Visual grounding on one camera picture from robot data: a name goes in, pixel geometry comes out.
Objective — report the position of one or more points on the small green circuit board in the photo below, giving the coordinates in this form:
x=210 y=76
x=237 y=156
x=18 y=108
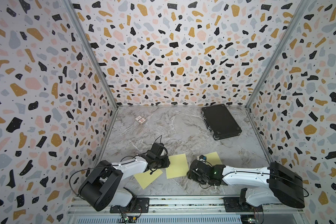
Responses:
x=129 y=219

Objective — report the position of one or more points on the small pink white card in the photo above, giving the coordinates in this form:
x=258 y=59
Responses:
x=141 y=120

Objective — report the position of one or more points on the aluminium mounting rail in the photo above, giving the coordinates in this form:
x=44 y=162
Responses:
x=188 y=210

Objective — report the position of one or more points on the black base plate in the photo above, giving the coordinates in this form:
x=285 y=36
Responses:
x=137 y=205
x=233 y=204

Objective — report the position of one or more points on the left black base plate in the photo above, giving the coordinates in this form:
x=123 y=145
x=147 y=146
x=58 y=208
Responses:
x=137 y=205

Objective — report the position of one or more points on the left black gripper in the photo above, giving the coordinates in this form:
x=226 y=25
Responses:
x=166 y=164

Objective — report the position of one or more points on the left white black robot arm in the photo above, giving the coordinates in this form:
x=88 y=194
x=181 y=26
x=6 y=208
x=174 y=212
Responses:
x=101 y=188

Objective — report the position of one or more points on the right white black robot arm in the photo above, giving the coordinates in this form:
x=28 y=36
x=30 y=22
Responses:
x=274 y=184

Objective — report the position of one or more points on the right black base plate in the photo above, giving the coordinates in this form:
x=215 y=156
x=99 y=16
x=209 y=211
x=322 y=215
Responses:
x=233 y=204

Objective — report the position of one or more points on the yellow square paper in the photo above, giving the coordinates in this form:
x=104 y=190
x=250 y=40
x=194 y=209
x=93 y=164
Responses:
x=213 y=159
x=178 y=166
x=146 y=178

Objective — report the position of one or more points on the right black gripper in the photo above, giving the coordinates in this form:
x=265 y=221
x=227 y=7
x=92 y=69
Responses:
x=190 y=175

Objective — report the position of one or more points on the black hard case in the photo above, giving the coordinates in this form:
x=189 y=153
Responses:
x=220 y=122

